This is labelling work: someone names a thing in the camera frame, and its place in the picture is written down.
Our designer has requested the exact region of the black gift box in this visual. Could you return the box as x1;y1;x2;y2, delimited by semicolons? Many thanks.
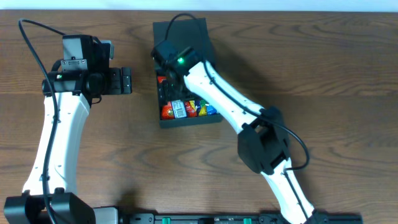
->
155;18;223;128

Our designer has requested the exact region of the small dark blue packet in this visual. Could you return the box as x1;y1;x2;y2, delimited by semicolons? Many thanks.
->
171;100;187;119

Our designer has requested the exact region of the red snack bag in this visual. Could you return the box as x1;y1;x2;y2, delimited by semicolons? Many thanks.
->
157;76;196;120

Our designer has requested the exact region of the yellow snack bag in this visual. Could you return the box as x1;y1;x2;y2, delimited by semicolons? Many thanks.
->
189;100;207;116

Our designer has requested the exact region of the blue Oreo cookie pack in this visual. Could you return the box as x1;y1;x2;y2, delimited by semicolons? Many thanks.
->
206;104;218;116

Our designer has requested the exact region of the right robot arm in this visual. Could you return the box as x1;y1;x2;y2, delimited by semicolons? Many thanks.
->
151;40;315;223

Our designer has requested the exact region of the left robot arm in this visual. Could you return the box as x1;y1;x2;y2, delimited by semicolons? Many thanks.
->
4;35;132;223

